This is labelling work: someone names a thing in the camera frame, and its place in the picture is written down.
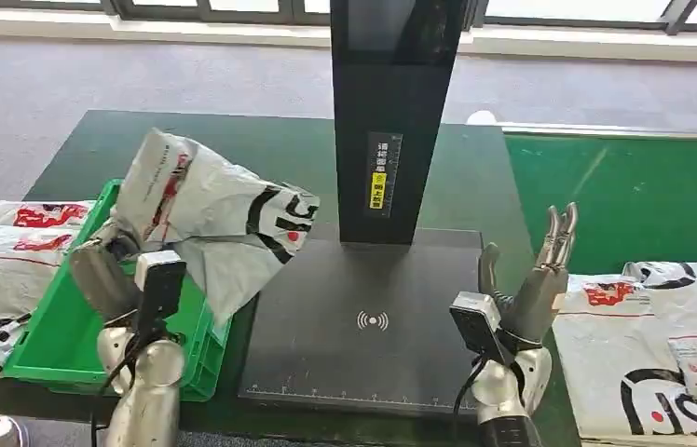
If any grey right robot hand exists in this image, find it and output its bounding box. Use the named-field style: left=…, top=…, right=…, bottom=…
left=478, top=202, right=580, bottom=346

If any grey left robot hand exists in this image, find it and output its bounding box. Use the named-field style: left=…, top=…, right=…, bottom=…
left=69, top=236, right=143, bottom=324

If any green plastic crate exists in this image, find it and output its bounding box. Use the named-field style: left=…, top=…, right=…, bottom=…
left=2, top=179, right=232, bottom=402

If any green conveyor belt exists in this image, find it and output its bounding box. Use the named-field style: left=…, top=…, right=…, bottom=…
left=502, top=132, right=697, bottom=436

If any black scanner stand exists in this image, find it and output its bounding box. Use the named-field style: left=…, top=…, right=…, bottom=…
left=238, top=0, right=490, bottom=421

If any black and yellow label sticker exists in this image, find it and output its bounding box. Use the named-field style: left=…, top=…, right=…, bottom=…
left=363, top=130, right=404, bottom=219

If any white window sill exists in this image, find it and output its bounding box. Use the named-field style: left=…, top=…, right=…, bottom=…
left=0, top=5, right=697, bottom=66

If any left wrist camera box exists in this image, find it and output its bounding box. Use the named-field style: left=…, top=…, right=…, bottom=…
left=133, top=250, right=188, bottom=337

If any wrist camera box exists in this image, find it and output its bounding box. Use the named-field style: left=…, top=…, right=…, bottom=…
left=133, top=250, right=188, bottom=337
left=448, top=291, right=511, bottom=368

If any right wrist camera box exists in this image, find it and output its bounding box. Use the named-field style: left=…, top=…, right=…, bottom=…
left=448, top=291, right=511, bottom=368

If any silver conveyor frame rail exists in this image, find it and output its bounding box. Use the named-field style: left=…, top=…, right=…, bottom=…
left=499, top=122, right=697, bottom=140
left=580, top=434, right=697, bottom=447

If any dark window frame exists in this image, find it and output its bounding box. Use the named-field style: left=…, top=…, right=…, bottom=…
left=0, top=0, right=697, bottom=35

